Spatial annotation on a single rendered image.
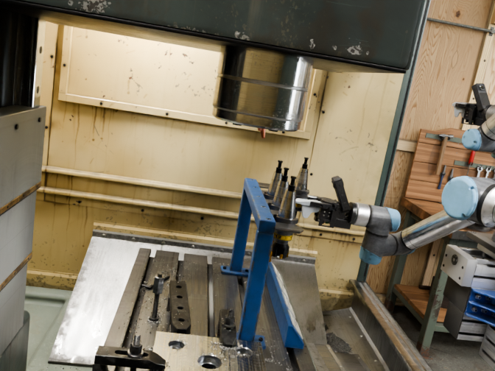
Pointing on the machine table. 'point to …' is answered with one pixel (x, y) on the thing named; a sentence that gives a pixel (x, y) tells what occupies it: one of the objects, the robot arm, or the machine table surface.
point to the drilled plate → (184, 356)
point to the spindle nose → (261, 88)
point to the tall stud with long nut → (157, 295)
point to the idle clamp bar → (174, 302)
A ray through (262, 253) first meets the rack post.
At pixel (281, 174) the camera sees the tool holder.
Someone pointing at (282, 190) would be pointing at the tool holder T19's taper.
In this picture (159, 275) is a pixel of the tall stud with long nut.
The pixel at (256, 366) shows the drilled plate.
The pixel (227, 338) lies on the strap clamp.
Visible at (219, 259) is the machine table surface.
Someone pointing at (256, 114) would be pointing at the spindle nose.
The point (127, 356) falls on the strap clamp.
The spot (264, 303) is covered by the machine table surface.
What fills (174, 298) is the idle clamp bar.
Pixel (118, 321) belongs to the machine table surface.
